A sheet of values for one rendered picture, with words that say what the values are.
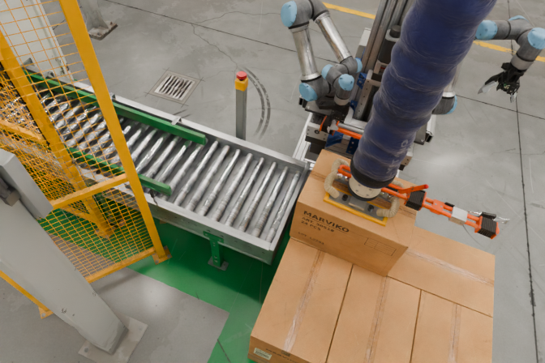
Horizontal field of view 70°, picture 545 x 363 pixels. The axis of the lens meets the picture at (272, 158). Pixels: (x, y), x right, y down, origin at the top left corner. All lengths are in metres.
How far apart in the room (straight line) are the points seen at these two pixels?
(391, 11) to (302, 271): 1.47
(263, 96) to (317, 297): 2.26
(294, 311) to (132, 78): 2.88
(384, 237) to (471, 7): 1.18
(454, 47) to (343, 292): 1.45
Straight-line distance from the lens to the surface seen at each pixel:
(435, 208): 2.07
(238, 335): 2.74
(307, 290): 2.28
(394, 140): 1.67
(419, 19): 1.36
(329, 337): 2.23
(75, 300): 2.05
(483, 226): 2.12
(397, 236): 2.08
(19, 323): 3.09
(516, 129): 4.55
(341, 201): 2.06
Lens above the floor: 2.67
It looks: 52 degrees down
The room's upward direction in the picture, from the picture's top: 7 degrees clockwise
